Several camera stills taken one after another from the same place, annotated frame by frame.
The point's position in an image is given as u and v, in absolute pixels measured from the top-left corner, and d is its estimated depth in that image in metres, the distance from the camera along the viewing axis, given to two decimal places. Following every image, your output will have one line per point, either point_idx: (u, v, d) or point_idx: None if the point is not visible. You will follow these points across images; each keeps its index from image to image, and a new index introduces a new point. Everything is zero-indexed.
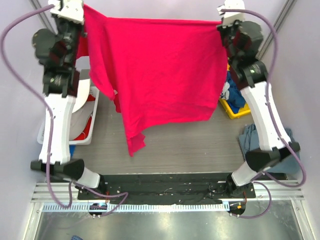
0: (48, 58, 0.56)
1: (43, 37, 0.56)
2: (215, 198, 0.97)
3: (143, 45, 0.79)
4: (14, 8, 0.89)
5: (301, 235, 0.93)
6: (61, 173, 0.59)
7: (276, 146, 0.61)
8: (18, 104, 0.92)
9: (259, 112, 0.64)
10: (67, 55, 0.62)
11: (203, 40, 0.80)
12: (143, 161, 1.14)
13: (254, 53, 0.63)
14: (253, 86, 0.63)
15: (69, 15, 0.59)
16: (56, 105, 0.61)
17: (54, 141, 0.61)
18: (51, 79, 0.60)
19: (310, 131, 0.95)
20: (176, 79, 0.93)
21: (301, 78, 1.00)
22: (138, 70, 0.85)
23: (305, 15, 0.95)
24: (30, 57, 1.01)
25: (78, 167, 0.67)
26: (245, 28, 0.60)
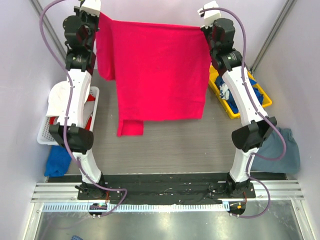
0: (74, 38, 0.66)
1: (72, 20, 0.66)
2: (215, 198, 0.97)
3: (140, 44, 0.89)
4: (14, 7, 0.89)
5: (301, 235, 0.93)
6: (75, 135, 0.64)
7: (254, 120, 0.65)
8: (18, 104, 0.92)
9: (237, 91, 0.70)
10: (89, 38, 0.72)
11: (187, 42, 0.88)
12: (143, 160, 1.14)
13: (229, 43, 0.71)
14: (231, 70, 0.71)
15: (90, 7, 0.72)
16: (76, 77, 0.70)
17: (71, 107, 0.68)
18: (73, 58, 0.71)
19: (310, 131, 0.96)
20: (169, 75, 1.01)
21: (300, 79, 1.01)
22: (134, 65, 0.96)
23: (305, 15, 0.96)
24: (31, 56, 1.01)
25: (90, 139, 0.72)
26: (219, 21, 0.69)
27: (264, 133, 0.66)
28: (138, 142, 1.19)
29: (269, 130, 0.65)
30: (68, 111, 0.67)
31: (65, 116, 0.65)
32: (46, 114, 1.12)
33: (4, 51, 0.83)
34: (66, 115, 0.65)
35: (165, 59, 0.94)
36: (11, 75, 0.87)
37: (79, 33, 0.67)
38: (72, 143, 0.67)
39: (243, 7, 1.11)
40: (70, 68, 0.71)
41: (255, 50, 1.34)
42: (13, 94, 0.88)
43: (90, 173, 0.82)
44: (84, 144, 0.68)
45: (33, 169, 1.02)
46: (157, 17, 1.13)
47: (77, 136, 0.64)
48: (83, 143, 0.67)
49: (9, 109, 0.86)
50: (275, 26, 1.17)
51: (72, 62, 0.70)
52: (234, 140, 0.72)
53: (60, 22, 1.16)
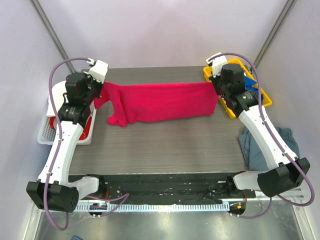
0: (74, 89, 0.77)
1: (76, 75, 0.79)
2: (215, 198, 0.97)
3: (146, 90, 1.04)
4: (14, 7, 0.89)
5: (301, 235, 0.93)
6: (57, 195, 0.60)
7: (282, 162, 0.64)
8: (19, 104, 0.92)
9: (257, 131, 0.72)
10: (87, 96, 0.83)
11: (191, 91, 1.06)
12: (143, 161, 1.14)
13: (240, 84, 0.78)
14: (248, 109, 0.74)
15: (97, 71, 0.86)
16: (67, 130, 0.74)
17: (56, 163, 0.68)
18: (67, 109, 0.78)
19: (309, 131, 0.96)
20: (174, 99, 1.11)
21: (300, 79, 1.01)
22: (144, 98, 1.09)
23: (305, 15, 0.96)
24: (32, 56, 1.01)
25: (75, 199, 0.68)
26: (227, 66, 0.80)
27: (294, 177, 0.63)
28: (137, 143, 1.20)
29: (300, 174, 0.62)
30: (52, 167, 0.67)
31: (48, 173, 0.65)
32: (46, 114, 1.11)
33: (4, 51, 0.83)
34: (49, 172, 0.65)
35: (170, 96, 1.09)
36: (11, 75, 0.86)
37: (80, 85, 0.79)
38: (53, 204, 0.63)
39: (243, 7, 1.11)
40: (62, 119, 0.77)
41: (255, 50, 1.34)
42: (14, 94, 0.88)
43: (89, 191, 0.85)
44: (67, 205, 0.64)
45: (33, 169, 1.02)
46: (156, 16, 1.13)
47: (59, 197, 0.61)
48: (64, 203, 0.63)
49: (10, 109, 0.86)
50: (277, 24, 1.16)
51: (66, 114, 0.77)
52: (260, 186, 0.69)
53: (60, 22, 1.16)
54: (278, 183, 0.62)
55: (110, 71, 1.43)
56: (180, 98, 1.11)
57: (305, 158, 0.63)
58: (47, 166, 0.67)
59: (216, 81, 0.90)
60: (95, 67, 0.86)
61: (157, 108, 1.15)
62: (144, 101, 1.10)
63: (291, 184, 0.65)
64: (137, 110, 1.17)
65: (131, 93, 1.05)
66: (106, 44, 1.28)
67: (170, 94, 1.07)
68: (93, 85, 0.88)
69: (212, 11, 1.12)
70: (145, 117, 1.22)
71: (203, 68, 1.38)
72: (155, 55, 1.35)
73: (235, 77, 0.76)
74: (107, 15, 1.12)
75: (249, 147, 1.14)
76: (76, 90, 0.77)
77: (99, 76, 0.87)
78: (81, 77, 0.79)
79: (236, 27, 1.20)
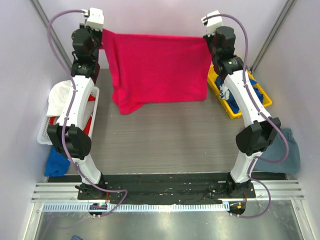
0: (81, 48, 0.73)
1: (80, 33, 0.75)
2: (215, 198, 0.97)
3: (146, 42, 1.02)
4: (15, 8, 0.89)
5: (301, 235, 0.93)
6: (75, 136, 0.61)
7: (257, 120, 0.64)
8: (20, 104, 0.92)
9: (238, 93, 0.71)
10: (95, 50, 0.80)
11: (185, 46, 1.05)
12: (143, 160, 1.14)
13: (231, 50, 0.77)
14: (232, 73, 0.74)
15: (95, 21, 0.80)
16: (80, 83, 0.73)
17: (72, 110, 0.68)
18: (79, 66, 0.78)
19: (309, 130, 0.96)
20: (169, 55, 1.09)
21: (299, 78, 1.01)
22: (142, 52, 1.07)
23: (304, 15, 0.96)
24: (32, 56, 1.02)
25: (88, 145, 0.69)
26: (221, 30, 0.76)
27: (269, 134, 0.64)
28: (137, 142, 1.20)
29: (274, 131, 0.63)
30: (69, 112, 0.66)
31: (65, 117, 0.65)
32: (46, 114, 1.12)
33: (5, 50, 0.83)
34: (66, 116, 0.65)
35: (167, 51, 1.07)
36: (12, 75, 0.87)
37: (87, 43, 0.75)
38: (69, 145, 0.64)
39: (243, 8, 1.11)
40: (74, 74, 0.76)
41: (255, 50, 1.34)
42: (15, 94, 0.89)
43: (90, 176, 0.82)
44: (82, 148, 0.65)
45: (33, 169, 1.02)
46: (156, 17, 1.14)
47: (75, 137, 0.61)
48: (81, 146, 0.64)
49: (10, 108, 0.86)
50: (276, 24, 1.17)
51: (78, 70, 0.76)
52: (238, 143, 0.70)
53: (60, 22, 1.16)
54: (254, 138, 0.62)
55: None
56: (175, 53, 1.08)
57: (277, 118, 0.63)
58: (64, 112, 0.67)
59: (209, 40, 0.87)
60: (92, 17, 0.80)
61: (155, 64, 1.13)
62: (142, 55, 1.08)
63: (263, 142, 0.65)
64: (135, 67, 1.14)
65: (129, 44, 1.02)
66: None
67: (165, 48, 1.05)
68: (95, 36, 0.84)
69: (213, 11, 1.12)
70: (144, 77, 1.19)
71: None
72: None
73: (227, 43, 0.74)
74: (108, 16, 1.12)
75: None
76: (84, 48, 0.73)
77: (98, 25, 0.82)
78: (86, 34, 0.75)
79: (236, 28, 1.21)
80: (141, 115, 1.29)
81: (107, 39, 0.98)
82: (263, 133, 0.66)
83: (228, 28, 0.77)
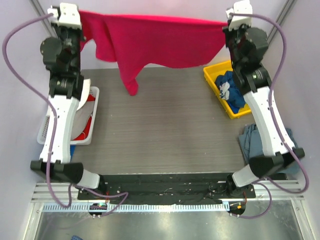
0: (55, 65, 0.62)
1: (51, 44, 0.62)
2: (215, 198, 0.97)
3: (141, 29, 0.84)
4: (14, 8, 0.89)
5: (301, 235, 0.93)
6: (61, 173, 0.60)
7: (279, 151, 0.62)
8: (19, 104, 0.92)
9: (261, 116, 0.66)
10: (73, 59, 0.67)
11: (192, 30, 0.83)
12: (144, 161, 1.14)
13: (257, 60, 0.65)
14: (256, 91, 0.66)
15: (69, 22, 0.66)
16: (61, 106, 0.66)
17: (56, 141, 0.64)
18: (57, 83, 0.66)
19: (309, 131, 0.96)
20: (172, 43, 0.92)
21: (300, 79, 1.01)
22: (138, 38, 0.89)
23: (305, 16, 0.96)
24: (32, 56, 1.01)
25: (79, 171, 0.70)
26: (251, 35, 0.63)
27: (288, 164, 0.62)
28: (137, 143, 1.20)
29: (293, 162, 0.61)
30: (52, 145, 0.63)
31: (49, 152, 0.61)
32: (46, 114, 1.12)
33: (5, 51, 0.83)
34: (49, 151, 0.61)
35: (167, 38, 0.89)
36: (11, 75, 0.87)
37: (61, 57, 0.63)
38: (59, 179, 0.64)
39: None
40: (55, 94, 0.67)
41: None
42: (14, 95, 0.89)
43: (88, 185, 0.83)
44: (73, 178, 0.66)
45: (32, 170, 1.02)
46: None
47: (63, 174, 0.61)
48: (69, 179, 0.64)
49: (10, 109, 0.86)
50: (276, 25, 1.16)
51: (58, 88, 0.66)
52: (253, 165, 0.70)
53: None
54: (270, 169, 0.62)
55: (111, 71, 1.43)
56: (180, 39, 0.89)
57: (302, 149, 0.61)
58: (47, 144, 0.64)
59: (230, 35, 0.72)
60: (64, 17, 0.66)
61: (152, 46, 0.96)
62: (139, 41, 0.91)
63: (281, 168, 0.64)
64: (133, 53, 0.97)
65: (120, 24, 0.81)
66: None
67: (167, 34, 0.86)
68: (74, 38, 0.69)
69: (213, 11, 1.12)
70: (138, 58, 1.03)
71: (203, 68, 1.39)
72: None
73: (256, 54, 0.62)
74: None
75: (249, 147, 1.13)
76: (58, 65, 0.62)
77: (75, 25, 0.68)
78: (59, 47, 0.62)
79: None
80: (141, 115, 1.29)
81: (91, 20, 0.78)
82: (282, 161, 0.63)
83: (259, 33, 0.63)
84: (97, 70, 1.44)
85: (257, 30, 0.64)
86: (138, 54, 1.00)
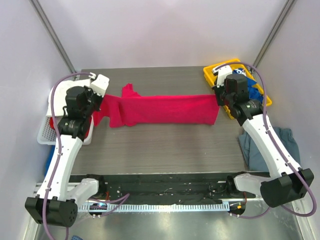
0: (73, 103, 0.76)
1: (75, 90, 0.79)
2: (215, 198, 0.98)
3: (144, 102, 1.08)
4: (15, 8, 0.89)
5: (301, 235, 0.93)
6: (56, 211, 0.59)
7: (285, 173, 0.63)
8: (20, 103, 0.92)
9: (261, 140, 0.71)
10: (86, 109, 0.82)
11: (196, 102, 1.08)
12: (139, 160, 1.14)
13: (245, 94, 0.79)
14: (251, 118, 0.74)
15: (97, 86, 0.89)
16: (67, 145, 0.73)
17: (55, 178, 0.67)
18: (66, 123, 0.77)
19: (309, 130, 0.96)
20: (175, 108, 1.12)
21: (299, 79, 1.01)
22: (144, 108, 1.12)
23: (305, 15, 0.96)
24: (32, 56, 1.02)
25: (74, 213, 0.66)
26: (233, 76, 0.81)
27: (299, 189, 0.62)
28: (137, 143, 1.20)
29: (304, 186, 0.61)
30: (51, 182, 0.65)
31: (46, 188, 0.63)
32: (46, 114, 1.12)
33: (5, 51, 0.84)
34: (47, 187, 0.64)
35: (168, 104, 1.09)
36: (12, 75, 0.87)
37: (80, 99, 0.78)
38: (51, 219, 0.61)
39: (243, 8, 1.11)
40: (61, 132, 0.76)
41: (255, 50, 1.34)
42: (15, 94, 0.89)
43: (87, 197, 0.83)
44: (66, 219, 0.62)
45: (33, 169, 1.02)
46: (155, 17, 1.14)
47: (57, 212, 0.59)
48: (63, 219, 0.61)
49: (10, 108, 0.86)
50: (276, 24, 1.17)
51: (65, 128, 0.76)
52: (262, 193, 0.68)
53: (60, 22, 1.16)
54: (283, 193, 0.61)
55: (110, 71, 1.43)
56: (183, 105, 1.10)
57: (309, 170, 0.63)
58: (46, 181, 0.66)
59: (219, 92, 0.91)
60: (97, 82, 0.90)
61: (151, 114, 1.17)
62: (144, 110, 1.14)
63: (294, 195, 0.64)
64: (141, 117, 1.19)
65: (128, 101, 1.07)
66: (106, 44, 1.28)
67: (171, 103, 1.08)
68: (93, 98, 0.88)
69: (212, 11, 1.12)
70: (146, 122, 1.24)
71: (203, 68, 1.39)
72: (154, 56, 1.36)
73: (239, 87, 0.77)
74: (106, 15, 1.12)
75: (249, 147, 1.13)
76: (76, 102, 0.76)
77: (100, 90, 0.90)
78: (81, 91, 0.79)
79: (236, 28, 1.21)
80: None
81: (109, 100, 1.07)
82: (293, 186, 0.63)
83: (239, 75, 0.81)
84: (97, 71, 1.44)
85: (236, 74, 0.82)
86: (145, 119, 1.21)
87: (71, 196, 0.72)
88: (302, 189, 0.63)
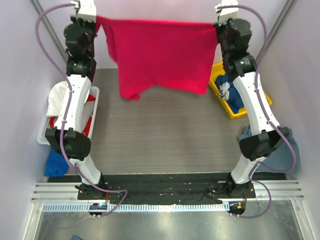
0: (74, 46, 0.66)
1: (72, 29, 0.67)
2: (215, 198, 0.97)
3: (147, 32, 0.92)
4: (15, 9, 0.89)
5: (301, 235, 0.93)
6: (73, 140, 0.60)
7: (265, 129, 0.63)
8: (20, 104, 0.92)
9: (248, 98, 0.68)
10: (89, 45, 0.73)
11: (190, 34, 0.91)
12: (139, 161, 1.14)
13: (244, 47, 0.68)
14: (243, 75, 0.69)
15: (87, 13, 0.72)
16: (76, 82, 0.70)
17: (70, 112, 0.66)
18: (74, 64, 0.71)
19: (309, 130, 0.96)
20: (170, 42, 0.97)
21: (299, 79, 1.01)
22: (144, 41, 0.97)
23: (305, 15, 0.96)
24: (33, 56, 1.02)
25: (87, 146, 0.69)
26: (236, 23, 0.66)
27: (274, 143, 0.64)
28: (138, 143, 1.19)
29: (280, 140, 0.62)
30: (66, 115, 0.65)
31: (62, 121, 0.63)
32: (46, 114, 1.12)
33: (6, 51, 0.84)
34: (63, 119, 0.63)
35: (167, 37, 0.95)
36: (12, 75, 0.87)
37: (80, 41, 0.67)
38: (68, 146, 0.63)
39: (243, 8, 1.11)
40: (70, 74, 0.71)
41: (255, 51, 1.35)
42: (14, 94, 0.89)
43: (89, 177, 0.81)
44: (82, 148, 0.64)
45: (33, 170, 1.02)
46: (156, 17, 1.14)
47: (74, 140, 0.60)
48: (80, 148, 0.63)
49: (10, 108, 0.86)
50: (276, 25, 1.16)
51: (74, 69, 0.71)
52: (241, 145, 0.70)
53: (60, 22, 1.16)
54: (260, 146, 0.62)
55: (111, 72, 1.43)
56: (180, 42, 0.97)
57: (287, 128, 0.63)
58: (61, 115, 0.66)
59: (220, 30, 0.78)
60: (83, 9, 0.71)
61: (146, 50, 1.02)
62: (145, 43, 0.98)
63: (268, 149, 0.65)
64: (140, 54, 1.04)
65: (128, 29, 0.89)
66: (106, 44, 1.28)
67: (169, 36, 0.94)
68: (88, 28, 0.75)
69: (213, 11, 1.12)
70: (145, 61, 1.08)
71: None
72: None
73: (240, 41, 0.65)
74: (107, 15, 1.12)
75: None
76: (78, 47, 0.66)
77: (92, 17, 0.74)
78: (79, 31, 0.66)
79: None
80: (140, 115, 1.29)
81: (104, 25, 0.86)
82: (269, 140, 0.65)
83: (244, 20, 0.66)
84: (97, 71, 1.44)
85: (241, 20, 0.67)
86: (144, 56, 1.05)
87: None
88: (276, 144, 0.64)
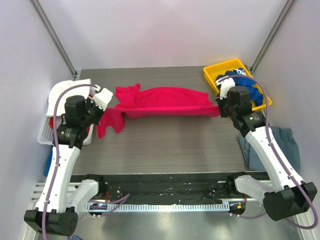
0: (73, 110, 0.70)
1: (77, 98, 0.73)
2: (215, 198, 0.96)
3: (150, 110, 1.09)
4: (13, 8, 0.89)
5: (301, 235, 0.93)
6: (56, 224, 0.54)
7: (287, 185, 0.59)
8: (19, 103, 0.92)
9: (264, 153, 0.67)
10: (85, 119, 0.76)
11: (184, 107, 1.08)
12: (140, 160, 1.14)
13: (247, 105, 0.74)
14: (254, 130, 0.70)
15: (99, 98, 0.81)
16: (63, 154, 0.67)
17: (53, 190, 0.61)
18: (62, 132, 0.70)
19: (310, 130, 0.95)
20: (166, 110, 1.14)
21: (298, 80, 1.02)
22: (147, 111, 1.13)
23: (305, 15, 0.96)
24: (32, 56, 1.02)
25: (74, 221, 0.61)
26: (235, 88, 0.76)
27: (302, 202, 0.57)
28: (137, 143, 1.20)
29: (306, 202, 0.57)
30: (49, 194, 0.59)
31: (45, 201, 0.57)
32: (46, 114, 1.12)
33: (5, 51, 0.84)
34: (46, 200, 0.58)
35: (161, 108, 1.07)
36: (12, 75, 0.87)
37: (80, 107, 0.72)
38: (50, 231, 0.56)
39: (243, 8, 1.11)
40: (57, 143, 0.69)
41: (255, 50, 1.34)
42: (14, 94, 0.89)
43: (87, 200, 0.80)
44: (66, 229, 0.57)
45: (33, 170, 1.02)
46: (156, 16, 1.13)
47: (57, 225, 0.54)
48: (64, 229, 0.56)
49: (10, 109, 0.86)
50: (276, 25, 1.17)
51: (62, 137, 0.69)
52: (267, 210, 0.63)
53: (60, 22, 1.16)
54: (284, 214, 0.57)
55: (111, 71, 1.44)
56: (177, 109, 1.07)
57: (312, 184, 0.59)
58: (45, 193, 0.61)
59: (222, 103, 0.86)
60: (100, 95, 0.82)
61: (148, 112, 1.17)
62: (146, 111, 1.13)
63: (299, 211, 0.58)
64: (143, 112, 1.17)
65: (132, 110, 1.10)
66: (106, 45, 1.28)
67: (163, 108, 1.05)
68: (94, 110, 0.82)
69: (213, 11, 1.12)
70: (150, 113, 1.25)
71: (204, 68, 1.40)
72: (154, 56, 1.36)
73: (242, 98, 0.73)
74: (106, 14, 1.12)
75: (249, 147, 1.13)
76: (75, 111, 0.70)
77: (102, 103, 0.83)
78: (82, 99, 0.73)
79: (236, 28, 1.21)
80: None
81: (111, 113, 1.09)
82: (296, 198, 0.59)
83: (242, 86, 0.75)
84: (97, 70, 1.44)
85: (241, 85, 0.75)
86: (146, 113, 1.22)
87: (71, 203, 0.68)
88: (306, 203, 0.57)
